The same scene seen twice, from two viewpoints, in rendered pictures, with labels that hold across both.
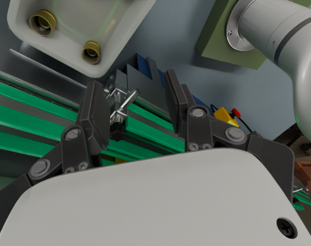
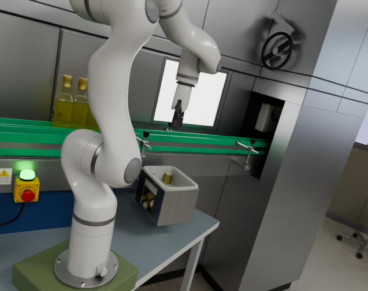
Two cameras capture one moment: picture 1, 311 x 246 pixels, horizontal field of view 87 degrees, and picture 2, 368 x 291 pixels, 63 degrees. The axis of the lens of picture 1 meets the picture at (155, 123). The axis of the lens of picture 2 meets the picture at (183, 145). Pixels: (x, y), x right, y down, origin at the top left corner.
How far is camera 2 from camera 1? 1.13 m
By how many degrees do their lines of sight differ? 76
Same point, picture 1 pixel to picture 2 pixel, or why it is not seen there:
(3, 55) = (167, 162)
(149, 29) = (119, 233)
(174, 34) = not seen: hidden behind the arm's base
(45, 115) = (150, 143)
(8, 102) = (161, 144)
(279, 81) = not seen: outside the picture
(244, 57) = (48, 255)
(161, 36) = not seen: hidden behind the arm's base
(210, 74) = (36, 249)
